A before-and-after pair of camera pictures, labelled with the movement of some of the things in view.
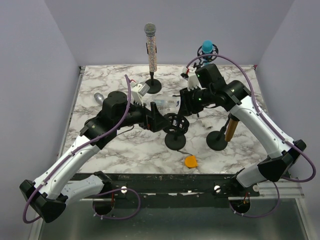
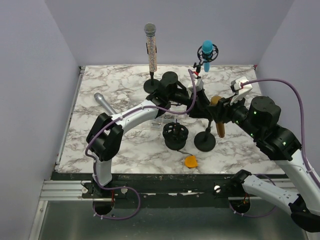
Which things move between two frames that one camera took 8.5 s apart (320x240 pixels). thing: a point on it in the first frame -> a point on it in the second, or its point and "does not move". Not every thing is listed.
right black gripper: (187, 107) -> (224, 105)
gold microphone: (232, 126) -> (220, 126)
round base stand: (216, 140) -> (205, 141)
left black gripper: (152, 120) -> (199, 106)
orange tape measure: (191, 161) does not move
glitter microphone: (150, 30) does not move
